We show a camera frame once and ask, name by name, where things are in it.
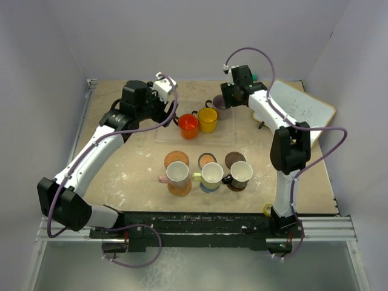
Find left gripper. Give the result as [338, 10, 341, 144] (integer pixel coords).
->
[136, 82, 176, 127]

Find purple grey mug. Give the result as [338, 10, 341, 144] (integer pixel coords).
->
[205, 95, 232, 120]

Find yellow mug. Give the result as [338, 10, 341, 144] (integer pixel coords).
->
[192, 107, 218, 133]

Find woven rattan coaster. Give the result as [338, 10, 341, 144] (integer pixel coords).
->
[167, 180, 192, 197]
[164, 150, 190, 168]

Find dark wooden coaster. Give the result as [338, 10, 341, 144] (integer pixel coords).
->
[227, 181, 247, 192]
[224, 152, 246, 168]

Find pink mug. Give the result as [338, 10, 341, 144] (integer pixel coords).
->
[158, 161, 189, 189]

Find orange black rimmed coaster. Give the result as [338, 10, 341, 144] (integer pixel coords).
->
[198, 153, 217, 170]

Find black mug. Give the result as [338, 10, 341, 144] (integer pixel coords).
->
[222, 161, 253, 189]

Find olive green mug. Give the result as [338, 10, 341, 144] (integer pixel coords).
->
[192, 162, 224, 189]

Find blue smiley coaster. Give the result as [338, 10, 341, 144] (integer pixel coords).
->
[199, 182, 219, 193]

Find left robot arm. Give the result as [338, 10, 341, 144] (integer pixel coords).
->
[37, 73, 178, 238]

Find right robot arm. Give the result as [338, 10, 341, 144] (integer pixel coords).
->
[221, 65, 311, 237]

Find orange mug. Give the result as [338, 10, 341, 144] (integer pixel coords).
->
[173, 113, 199, 139]

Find clear plastic tray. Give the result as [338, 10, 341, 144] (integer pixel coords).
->
[153, 111, 236, 146]

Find small whiteboard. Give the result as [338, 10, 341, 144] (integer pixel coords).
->
[249, 79, 336, 133]

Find yellow tape roll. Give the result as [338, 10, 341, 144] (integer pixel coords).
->
[263, 204, 273, 217]

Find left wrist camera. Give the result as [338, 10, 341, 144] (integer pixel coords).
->
[152, 72, 178, 104]

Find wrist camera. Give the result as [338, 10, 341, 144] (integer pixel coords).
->
[223, 64, 238, 85]
[152, 72, 178, 104]

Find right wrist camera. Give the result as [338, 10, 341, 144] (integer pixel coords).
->
[223, 64, 238, 85]

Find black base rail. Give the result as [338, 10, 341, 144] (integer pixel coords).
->
[51, 209, 313, 254]

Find aluminium frame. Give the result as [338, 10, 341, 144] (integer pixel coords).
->
[23, 79, 370, 291]

